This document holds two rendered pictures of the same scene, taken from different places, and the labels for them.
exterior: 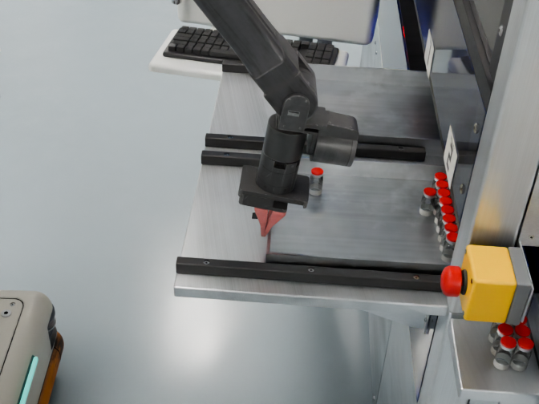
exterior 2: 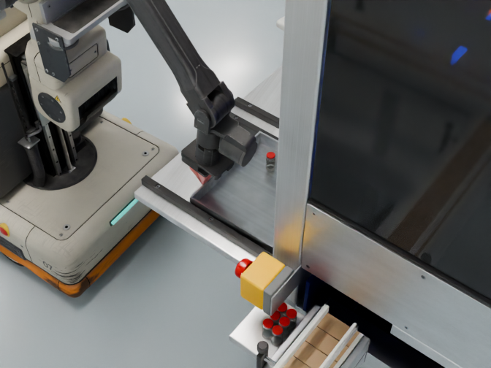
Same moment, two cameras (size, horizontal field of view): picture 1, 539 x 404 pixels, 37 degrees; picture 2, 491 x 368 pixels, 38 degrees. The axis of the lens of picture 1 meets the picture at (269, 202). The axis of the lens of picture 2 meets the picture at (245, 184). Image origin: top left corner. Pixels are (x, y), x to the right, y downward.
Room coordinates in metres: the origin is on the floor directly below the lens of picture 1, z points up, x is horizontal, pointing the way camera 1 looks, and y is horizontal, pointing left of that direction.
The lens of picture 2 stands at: (0.15, -0.69, 2.12)
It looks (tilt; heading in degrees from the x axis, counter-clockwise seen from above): 49 degrees down; 36
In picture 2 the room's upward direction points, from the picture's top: straight up
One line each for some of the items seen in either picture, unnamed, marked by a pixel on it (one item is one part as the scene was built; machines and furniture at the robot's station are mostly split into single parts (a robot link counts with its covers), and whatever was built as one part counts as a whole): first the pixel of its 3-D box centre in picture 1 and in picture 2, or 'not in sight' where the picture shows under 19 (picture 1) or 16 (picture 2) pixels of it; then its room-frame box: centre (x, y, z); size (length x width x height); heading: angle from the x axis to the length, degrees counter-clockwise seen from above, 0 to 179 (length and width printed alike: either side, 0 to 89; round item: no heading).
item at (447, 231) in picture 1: (443, 216); not in sight; (1.01, -0.28, 0.90); 0.18 x 0.02 x 0.05; 179
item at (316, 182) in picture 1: (316, 182); (270, 162); (1.09, -0.08, 0.90); 0.02 x 0.02 x 0.04
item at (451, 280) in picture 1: (455, 281); (246, 270); (0.76, -0.25, 0.99); 0.04 x 0.04 x 0.04; 88
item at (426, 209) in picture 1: (427, 202); not in sight; (1.05, -0.26, 0.90); 0.02 x 0.02 x 0.05
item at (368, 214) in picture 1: (374, 215); (286, 201); (1.02, -0.17, 0.90); 0.34 x 0.26 x 0.04; 89
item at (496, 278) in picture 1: (491, 284); (265, 282); (0.76, -0.29, 0.99); 0.08 x 0.07 x 0.07; 88
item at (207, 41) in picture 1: (252, 50); not in sight; (1.73, 0.06, 0.82); 0.40 x 0.14 x 0.02; 80
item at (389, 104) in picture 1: (372, 107); not in sight; (1.35, -0.19, 0.90); 0.34 x 0.26 x 0.04; 88
